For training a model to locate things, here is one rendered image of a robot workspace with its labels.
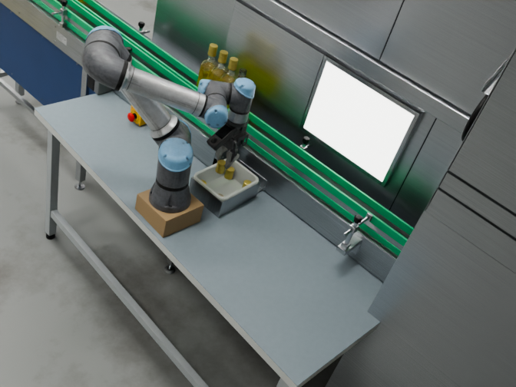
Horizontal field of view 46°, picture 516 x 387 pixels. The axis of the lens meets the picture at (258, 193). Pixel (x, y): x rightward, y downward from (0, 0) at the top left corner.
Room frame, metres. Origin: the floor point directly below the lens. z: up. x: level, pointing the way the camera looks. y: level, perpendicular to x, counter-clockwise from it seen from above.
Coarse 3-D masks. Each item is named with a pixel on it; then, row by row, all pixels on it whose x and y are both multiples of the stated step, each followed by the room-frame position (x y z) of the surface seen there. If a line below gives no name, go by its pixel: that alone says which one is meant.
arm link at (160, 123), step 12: (96, 36) 1.69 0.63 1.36; (108, 36) 1.70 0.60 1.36; (120, 36) 1.77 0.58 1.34; (120, 48) 1.71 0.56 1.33; (132, 96) 1.71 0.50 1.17; (144, 108) 1.72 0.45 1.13; (156, 108) 1.74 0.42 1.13; (144, 120) 1.73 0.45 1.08; (156, 120) 1.73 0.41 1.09; (168, 120) 1.76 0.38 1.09; (180, 120) 1.85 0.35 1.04; (156, 132) 1.73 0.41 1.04; (168, 132) 1.73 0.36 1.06; (180, 132) 1.77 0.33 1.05
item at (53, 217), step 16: (48, 144) 2.03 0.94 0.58; (48, 160) 2.03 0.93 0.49; (48, 176) 2.03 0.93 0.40; (48, 192) 2.03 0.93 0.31; (48, 208) 2.02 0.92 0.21; (48, 224) 2.02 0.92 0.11; (64, 224) 1.97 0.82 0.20; (80, 240) 1.90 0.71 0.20; (96, 256) 1.84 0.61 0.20; (112, 288) 1.72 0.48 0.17; (128, 304) 1.65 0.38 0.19; (144, 320) 1.59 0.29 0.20; (160, 336) 1.53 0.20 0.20; (176, 352) 1.48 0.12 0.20; (192, 368) 1.44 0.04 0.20; (192, 384) 1.39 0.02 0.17
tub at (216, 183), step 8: (208, 168) 1.88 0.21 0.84; (240, 168) 1.96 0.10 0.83; (200, 176) 1.84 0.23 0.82; (208, 176) 1.88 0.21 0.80; (216, 176) 1.92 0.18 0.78; (240, 176) 1.95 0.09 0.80; (248, 176) 1.94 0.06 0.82; (200, 184) 1.79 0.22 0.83; (208, 184) 1.87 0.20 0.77; (216, 184) 1.89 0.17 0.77; (224, 184) 1.91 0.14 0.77; (232, 184) 1.92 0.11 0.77; (240, 184) 1.94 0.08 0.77; (248, 184) 1.86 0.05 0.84; (216, 192) 1.84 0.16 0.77; (224, 192) 1.86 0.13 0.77; (232, 192) 1.87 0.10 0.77; (240, 192) 1.81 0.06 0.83
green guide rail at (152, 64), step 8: (56, 0) 2.70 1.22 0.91; (72, 0) 2.64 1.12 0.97; (72, 8) 2.63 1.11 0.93; (80, 8) 2.60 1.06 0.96; (80, 16) 2.60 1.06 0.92; (88, 16) 2.57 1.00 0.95; (88, 24) 2.57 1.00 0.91; (96, 24) 2.54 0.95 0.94; (104, 24) 2.51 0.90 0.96; (136, 48) 2.39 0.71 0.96; (136, 56) 2.39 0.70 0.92; (144, 56) 2.36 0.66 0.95; (144, 64) 2.36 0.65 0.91; (152, 64) 2.34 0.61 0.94; (160, 64) 2.32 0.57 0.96; (160, 72) 2.31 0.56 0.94; (168, 72) 2.28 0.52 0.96; (168, 80) 2.28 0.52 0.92; (176, 80) 2.26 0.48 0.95; (192, 88) 2.21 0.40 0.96
